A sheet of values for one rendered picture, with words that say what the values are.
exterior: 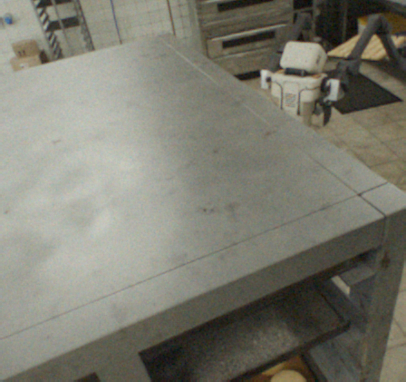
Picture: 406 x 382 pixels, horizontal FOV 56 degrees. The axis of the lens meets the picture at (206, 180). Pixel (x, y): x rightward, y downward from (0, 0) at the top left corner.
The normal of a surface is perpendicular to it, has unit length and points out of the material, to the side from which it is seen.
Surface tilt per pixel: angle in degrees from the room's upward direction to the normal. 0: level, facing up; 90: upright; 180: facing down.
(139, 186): 0
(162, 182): 0
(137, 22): 90
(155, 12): 90
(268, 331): 0
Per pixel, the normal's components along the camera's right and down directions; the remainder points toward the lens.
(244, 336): -0.15, -0.80
